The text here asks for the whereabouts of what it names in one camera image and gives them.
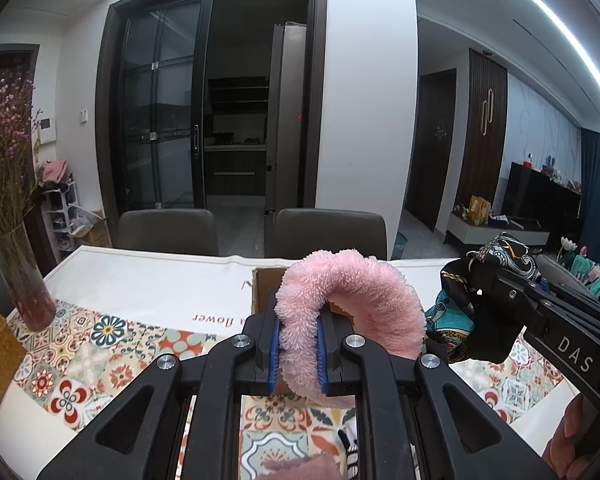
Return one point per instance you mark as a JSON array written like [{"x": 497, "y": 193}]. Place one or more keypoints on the person's right hand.
[{"x": 571, "y": 451}]

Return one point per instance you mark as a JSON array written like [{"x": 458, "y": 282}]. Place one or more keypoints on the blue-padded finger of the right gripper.
[
  {"x": 519, "y": 299},
  {"x": 475, "y": 325}
]

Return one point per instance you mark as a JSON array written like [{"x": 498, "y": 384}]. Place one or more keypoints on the grey dining chair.
[
  {"x": 172, "y": 231},
  {"x": 294, "y": 233},
  {"x": 556, "y": 274}
]

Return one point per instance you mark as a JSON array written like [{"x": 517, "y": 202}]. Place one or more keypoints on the brown cardboard box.
[{"x": 296, "y": 297}]

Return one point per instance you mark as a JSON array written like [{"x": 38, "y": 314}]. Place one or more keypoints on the white shoe rack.
[{"x": 59, "y": 202}]

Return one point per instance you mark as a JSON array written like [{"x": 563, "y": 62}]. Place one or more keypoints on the patterned tile table runner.
[{"x": 415, "y": 419}]

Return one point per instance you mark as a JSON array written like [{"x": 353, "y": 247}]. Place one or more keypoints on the grey dining chair right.
[{"x": 556, "y": 274}]

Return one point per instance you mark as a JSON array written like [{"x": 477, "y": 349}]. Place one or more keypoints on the grey dining chair middle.
[{"x": 294, "y": 233}]

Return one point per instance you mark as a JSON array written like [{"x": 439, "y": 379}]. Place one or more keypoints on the glass vase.
[{"x": 24, "y": 281}]

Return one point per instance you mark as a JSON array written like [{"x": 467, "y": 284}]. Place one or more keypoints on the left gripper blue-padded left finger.
[{"x": 177, "y": 419}]

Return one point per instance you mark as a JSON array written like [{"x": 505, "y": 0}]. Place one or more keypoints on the black white leaf oven mitt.
[{"x": 348, "y": 436}]

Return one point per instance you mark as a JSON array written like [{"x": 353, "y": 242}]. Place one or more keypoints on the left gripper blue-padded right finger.
[{"x": 416, "y": 419}]

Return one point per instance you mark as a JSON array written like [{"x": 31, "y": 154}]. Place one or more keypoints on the grey dining chair left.
[{"x": 172, "y": 231}]

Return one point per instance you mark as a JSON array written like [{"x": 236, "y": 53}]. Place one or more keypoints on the dried pink flower bouquet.
[{"x": 18, "y": 177}]

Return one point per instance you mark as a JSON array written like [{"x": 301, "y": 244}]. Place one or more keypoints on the pink fluffy headband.
[{"x": 385, "y": 308}]

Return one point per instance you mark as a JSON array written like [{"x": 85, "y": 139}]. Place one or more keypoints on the white low bench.
[{"x": 459, "y": 232}]

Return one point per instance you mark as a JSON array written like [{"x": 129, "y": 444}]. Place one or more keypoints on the dusty pink towel cloth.
[{"x": 315, "y": 467}]

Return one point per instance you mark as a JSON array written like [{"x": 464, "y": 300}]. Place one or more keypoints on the dark patterned silk scarf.
[{"x": 503, "y": 247}]

